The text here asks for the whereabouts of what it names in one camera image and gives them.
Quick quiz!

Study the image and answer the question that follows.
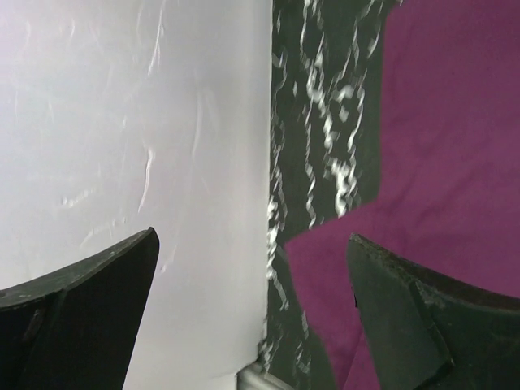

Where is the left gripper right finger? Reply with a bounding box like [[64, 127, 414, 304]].
[[346, 234, 519, 389]]

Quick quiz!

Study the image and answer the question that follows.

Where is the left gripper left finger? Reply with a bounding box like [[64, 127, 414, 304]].
[[1, 228, 159, 390]]

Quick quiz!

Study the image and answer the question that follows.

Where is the purple cloth wrap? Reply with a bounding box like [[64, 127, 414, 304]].
[[285, 1, 519, 389]]

